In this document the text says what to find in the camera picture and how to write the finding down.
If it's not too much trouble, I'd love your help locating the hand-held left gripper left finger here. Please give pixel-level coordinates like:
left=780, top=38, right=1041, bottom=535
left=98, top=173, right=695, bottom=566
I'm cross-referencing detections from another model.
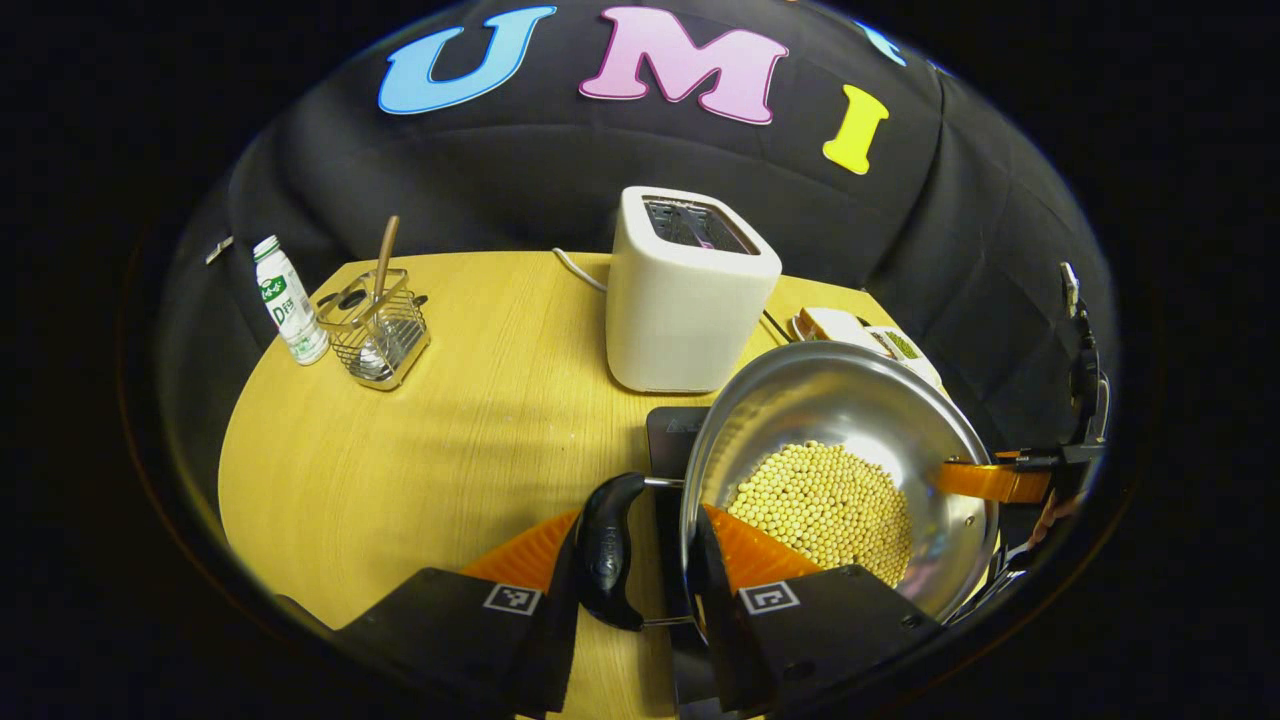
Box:
left=335, top=508, right=583, bottom=717

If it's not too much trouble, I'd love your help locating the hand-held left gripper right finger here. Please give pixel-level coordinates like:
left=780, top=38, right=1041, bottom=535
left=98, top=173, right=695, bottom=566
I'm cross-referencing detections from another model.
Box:
left=688, top=503, right=947, bottom=713

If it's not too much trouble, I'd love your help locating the stainless steel pot black handle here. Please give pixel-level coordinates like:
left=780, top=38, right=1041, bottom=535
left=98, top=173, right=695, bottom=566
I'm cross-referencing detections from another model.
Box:
left=575, top=340, right=1002, bottom=633

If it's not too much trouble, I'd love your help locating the black induction cooktop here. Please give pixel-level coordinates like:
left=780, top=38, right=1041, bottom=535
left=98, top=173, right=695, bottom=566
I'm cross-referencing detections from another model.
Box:
left=645, top=405, right=723, bottom=713

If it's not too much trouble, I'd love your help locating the pile of yellow soybeans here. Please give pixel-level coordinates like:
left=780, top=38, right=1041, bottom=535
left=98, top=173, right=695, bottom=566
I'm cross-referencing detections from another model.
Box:
left=727, top=441, right=914, bottom=589

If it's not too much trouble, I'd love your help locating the white divided tray of grains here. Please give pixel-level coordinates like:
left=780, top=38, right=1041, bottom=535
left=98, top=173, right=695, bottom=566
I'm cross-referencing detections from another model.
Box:
left=793, top=306, right=943, bottom=389

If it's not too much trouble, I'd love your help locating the white toaster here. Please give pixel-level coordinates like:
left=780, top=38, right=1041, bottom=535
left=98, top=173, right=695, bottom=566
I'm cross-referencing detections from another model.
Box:
left=606, top=186, right=783, bottom=394

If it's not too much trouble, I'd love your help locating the white green drink bottle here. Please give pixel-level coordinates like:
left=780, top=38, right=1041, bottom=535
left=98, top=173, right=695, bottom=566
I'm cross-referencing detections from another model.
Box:
left=252, top=235, right=331, bottom=367

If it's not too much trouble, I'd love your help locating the black backdrop cloth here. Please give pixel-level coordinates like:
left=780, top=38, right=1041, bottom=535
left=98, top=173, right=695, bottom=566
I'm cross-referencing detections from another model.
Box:
left=150, top=0, right=1121, bottom=561

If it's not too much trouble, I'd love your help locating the wire mesh utensil basket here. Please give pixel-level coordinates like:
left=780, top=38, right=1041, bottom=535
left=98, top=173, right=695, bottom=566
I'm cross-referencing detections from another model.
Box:
left=315, top=267, right=432, bottom=392

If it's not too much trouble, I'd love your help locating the wooden handled spoon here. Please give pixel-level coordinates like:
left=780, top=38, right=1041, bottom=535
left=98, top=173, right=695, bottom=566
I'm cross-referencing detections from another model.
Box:
left=368, top=214, right=401, bottom=363

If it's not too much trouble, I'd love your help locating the white toaster cable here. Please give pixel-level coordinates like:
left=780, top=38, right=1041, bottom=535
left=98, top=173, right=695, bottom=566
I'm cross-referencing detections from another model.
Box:
left=552, top=247, right=610, bottom=294

